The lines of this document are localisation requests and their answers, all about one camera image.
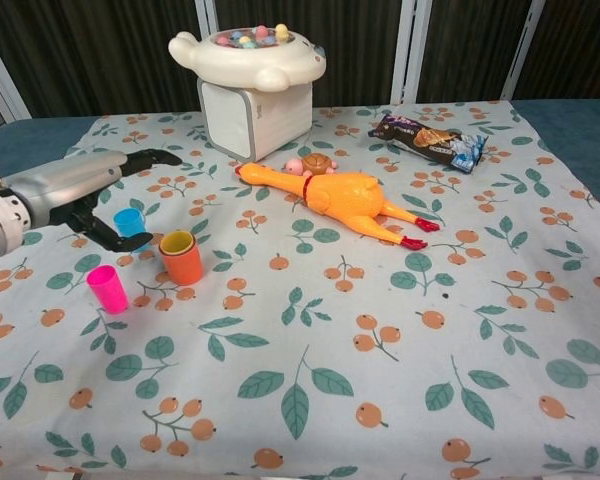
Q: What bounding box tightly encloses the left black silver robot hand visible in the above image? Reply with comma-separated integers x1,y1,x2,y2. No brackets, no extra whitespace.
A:
2,148,184,254

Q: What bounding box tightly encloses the blue plastic cup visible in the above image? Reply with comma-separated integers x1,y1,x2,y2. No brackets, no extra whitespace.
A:
112,208,149,251

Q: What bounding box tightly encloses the pink plastic cup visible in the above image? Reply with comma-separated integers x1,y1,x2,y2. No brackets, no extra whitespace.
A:
85,265,130,315

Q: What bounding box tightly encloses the yellow plastic cup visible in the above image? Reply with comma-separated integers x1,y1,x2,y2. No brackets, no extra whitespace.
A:
158,230,197,256

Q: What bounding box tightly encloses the orange plastic cup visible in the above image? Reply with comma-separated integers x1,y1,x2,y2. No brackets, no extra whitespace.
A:
158,239,205,287

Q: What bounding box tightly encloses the dark folding partition screen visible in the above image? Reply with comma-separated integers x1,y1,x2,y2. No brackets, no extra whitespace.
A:
0,0,600,136

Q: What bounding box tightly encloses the white seal fishing toy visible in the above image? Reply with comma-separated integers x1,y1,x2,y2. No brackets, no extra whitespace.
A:
168,23,327,93

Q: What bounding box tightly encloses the white cube box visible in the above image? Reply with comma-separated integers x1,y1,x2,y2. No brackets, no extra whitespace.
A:
198,78,315,161

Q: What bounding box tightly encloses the small brown turtle toy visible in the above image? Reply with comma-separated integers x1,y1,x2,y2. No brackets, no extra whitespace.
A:
283,152,337,177

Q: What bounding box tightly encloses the yellow rubber chicken toy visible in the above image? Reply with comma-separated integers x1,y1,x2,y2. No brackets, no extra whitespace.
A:
234,162,441,251

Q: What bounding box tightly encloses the floral fruit print tablecloth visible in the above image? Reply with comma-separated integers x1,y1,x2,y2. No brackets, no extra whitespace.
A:
0,102,600,480

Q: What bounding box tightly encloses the dark snack packet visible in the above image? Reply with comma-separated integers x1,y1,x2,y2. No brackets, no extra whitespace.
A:
368,112,489,174

